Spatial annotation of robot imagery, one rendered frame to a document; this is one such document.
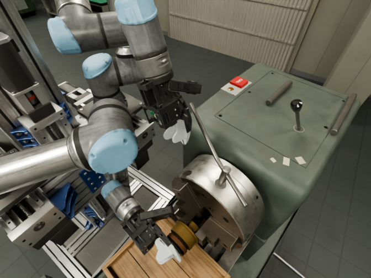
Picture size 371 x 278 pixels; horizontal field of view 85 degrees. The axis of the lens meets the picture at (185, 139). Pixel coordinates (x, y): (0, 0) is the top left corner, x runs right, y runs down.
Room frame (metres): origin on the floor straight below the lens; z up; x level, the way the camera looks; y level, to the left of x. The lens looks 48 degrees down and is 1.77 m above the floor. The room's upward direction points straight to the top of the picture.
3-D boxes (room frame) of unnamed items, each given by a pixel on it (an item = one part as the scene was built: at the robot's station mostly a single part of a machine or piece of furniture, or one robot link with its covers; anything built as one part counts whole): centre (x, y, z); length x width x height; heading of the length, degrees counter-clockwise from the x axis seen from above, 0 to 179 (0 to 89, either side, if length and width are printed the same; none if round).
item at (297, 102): (0.48, -0.33, 1.38); 0.04 x 0.03 x 0.05; 137
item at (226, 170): (0.30, -0.10, 1.26); 0.02 x 0.02 x 0.12
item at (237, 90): (0.78, -0.23, 1.23); 0.13 x 0.08 x 0.06; 137
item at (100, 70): (0.75, 0.34, 1.33); 0.13 x 0.12 x 0.14; 111
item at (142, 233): (0.22, 0.14, 1.08); 0.12 x 0.09 x 0.08; 46
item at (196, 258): (0.13, 0.07, 0.89); 0.36 x 0.30 x 0.04; 47
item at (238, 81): (0.80, -0.24, 1.26); 0.06 x 0.06 x 0.02; 47
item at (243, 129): (0.62, -0.36, 1.06); 0.59 x 0.48 x 0.39; 137
